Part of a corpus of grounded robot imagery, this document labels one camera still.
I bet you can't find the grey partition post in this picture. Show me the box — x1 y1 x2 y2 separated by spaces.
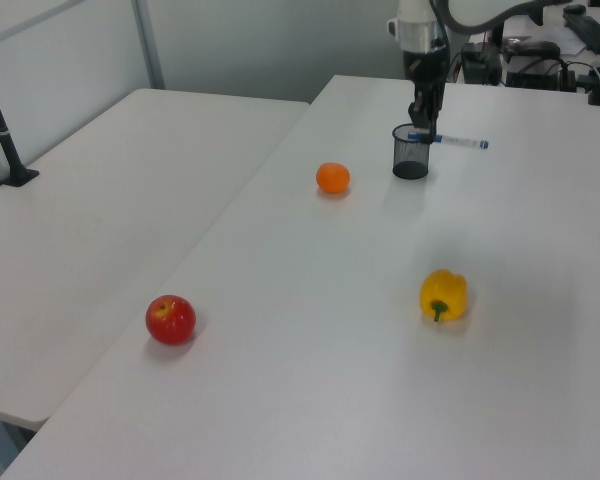
131 0 167 92

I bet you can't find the black flat device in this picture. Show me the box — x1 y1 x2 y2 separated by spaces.
503 41 562 59

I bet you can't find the orange fruit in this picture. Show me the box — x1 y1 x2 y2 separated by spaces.
315 161 352 195

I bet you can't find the black camera stand pole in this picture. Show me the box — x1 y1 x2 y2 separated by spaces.
0 49 41 188

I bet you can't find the yellow bell pepper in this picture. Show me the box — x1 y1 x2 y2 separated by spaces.
418 268 469 324

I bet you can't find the red apple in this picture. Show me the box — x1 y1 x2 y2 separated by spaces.
145 294 198 346

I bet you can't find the black mesh pen cup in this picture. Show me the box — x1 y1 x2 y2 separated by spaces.
391 122 432 181

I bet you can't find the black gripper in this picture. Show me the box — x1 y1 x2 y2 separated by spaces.
403 45 450 145

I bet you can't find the black keyboard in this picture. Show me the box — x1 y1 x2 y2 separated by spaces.
561 9 600 52

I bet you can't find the white marker with blue cap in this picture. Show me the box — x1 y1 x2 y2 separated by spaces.
407 130 491 151

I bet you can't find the black electronics box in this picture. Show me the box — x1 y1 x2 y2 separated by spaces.
459 42 503 85

